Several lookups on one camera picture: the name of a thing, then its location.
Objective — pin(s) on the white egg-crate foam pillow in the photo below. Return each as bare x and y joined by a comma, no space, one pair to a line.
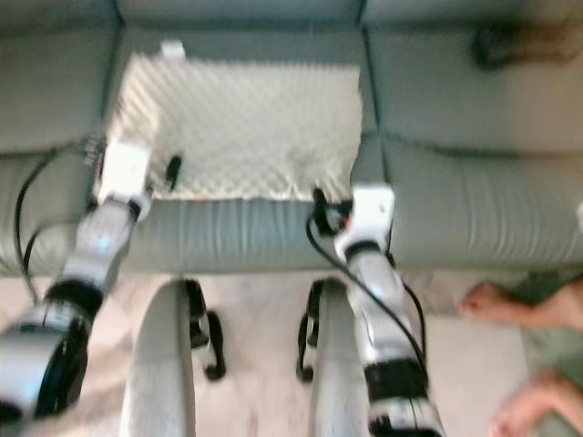
237,127

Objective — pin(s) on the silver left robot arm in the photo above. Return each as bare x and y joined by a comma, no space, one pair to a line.
55,346

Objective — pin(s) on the green leather sofa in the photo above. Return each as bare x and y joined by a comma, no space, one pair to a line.
465,209

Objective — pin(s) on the silver right robot leg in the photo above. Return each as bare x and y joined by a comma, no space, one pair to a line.
337,373

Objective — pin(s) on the silver robot leg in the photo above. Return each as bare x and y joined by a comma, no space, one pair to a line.
159,364
337,373

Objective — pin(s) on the silver left robot leg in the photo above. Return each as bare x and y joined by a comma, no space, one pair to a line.
159,364

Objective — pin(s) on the person's bare foot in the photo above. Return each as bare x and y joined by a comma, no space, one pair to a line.
510,305
537,405

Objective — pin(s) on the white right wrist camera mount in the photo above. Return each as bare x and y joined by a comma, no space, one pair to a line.
369,217

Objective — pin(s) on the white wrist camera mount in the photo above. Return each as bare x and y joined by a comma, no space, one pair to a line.
369,217
127,171

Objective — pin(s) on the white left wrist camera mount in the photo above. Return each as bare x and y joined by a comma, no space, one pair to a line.
127,171

